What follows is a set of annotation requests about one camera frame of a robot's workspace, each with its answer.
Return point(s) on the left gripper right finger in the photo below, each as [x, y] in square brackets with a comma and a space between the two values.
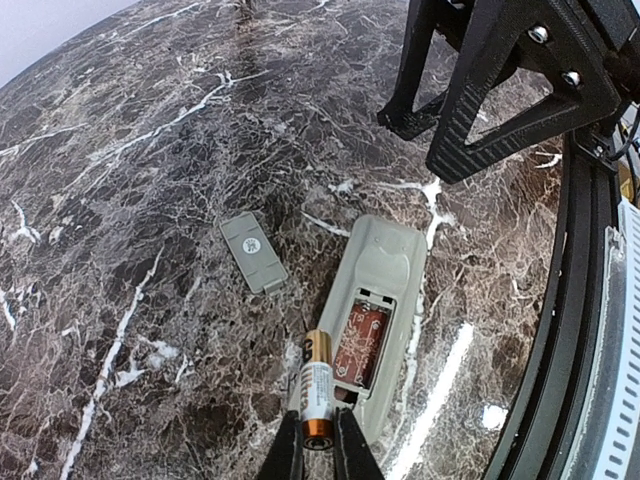
[353, 459]

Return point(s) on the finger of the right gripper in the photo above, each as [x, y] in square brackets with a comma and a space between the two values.
[451, 18]

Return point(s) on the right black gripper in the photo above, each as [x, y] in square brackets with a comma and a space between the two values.
[531, 70]

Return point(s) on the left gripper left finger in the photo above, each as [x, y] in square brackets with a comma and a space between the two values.
[284, 460]

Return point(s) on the brown battery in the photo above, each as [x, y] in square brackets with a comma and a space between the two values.
[316, 391]

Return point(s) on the grey battery cover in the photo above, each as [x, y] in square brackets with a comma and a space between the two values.
[257, 260]

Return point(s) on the white remote control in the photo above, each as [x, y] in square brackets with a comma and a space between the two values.
[368, 315]

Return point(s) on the black front rail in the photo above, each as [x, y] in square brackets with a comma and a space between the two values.
[543, 420]

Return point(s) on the white slotted cable duct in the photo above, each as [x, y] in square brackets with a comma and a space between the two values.
[615, 459]

